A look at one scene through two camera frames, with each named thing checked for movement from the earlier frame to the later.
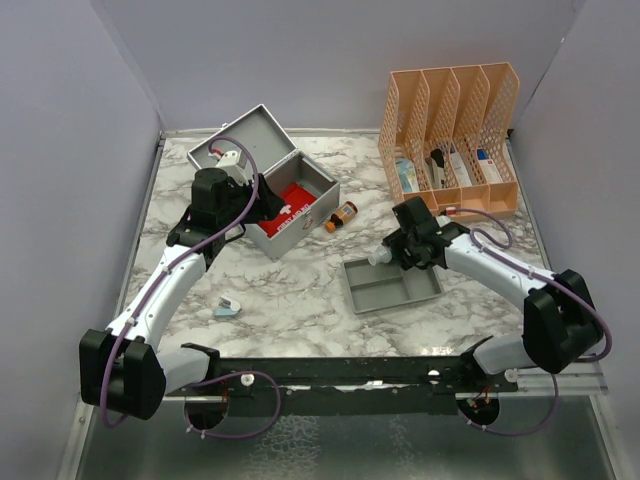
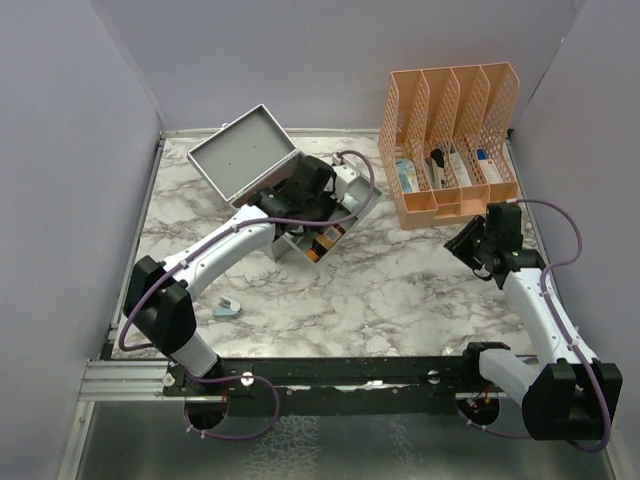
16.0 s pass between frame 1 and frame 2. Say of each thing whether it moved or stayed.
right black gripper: moved
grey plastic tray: moved
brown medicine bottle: moved
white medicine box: stayed
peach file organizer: stayed
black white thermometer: stayed
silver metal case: stayed
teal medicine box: stayed
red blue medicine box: stayed
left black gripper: moved
